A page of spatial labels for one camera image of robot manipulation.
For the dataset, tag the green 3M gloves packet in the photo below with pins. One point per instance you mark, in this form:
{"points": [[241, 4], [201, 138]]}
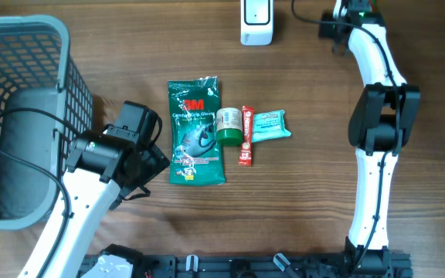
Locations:
{"points": [[197, 158]]}

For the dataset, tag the green lid white jar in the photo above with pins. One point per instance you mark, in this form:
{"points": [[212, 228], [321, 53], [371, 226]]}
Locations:
{"points": [[229, 126]]}

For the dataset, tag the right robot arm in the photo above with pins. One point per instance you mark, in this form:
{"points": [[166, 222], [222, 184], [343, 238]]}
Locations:
{"points": [[379, 127]]}

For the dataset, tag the red coffee stick sachet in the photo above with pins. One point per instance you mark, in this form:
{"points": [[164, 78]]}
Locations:
{"points": [[245, 157]]}

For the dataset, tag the white barcode scanner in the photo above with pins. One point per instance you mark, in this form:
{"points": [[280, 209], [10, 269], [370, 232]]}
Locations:
{"points": [[256, 22]]}

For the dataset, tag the pale green wipes packet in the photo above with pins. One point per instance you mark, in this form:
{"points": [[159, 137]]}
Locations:
{"points": [[269, 126]]}

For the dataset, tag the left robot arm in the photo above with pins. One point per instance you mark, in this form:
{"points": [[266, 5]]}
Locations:
{"points": [[102, 170]]}

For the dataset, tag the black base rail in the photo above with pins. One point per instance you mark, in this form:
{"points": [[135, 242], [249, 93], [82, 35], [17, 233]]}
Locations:
{"points": [[226, 266]]}

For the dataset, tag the grey plastic mesh basket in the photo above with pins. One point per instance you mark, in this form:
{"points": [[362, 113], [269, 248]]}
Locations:
{"points": [[44, 104]]}

